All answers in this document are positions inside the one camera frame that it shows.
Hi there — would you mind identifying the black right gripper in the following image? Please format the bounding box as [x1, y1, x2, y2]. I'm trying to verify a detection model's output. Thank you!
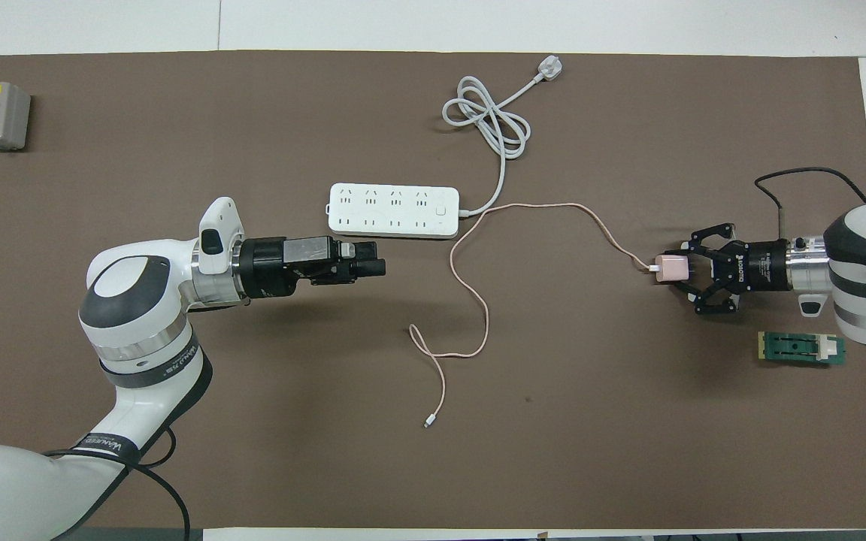
[664, 222, 793, 316]

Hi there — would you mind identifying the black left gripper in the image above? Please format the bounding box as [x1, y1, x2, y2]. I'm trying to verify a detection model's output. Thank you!
[240, 235, 388, 300]

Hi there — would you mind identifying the pink charger block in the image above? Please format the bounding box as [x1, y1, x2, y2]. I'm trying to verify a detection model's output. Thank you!
[654, 255, 693, 283]

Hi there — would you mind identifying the pink charging cable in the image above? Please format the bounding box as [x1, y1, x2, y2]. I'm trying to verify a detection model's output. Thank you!
[409, 201, 661, 429]

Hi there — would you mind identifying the white power strip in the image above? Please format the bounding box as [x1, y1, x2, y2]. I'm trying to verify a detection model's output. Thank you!
[327, 183, 461, 240]

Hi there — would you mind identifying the green circuit board module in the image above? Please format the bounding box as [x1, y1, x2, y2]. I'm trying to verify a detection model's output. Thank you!
[758, 331, 847, 367]

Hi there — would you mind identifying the brown table mat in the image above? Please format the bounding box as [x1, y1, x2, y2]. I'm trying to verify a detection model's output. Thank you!
[0, 51, 866, 529]

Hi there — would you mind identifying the white power cord with plug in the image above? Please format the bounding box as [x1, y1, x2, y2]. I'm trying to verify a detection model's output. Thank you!
[443, 59, 563, 219]

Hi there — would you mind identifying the grey on-off switch box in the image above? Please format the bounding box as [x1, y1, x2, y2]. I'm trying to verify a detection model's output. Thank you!
[0, 81, 32, 153]

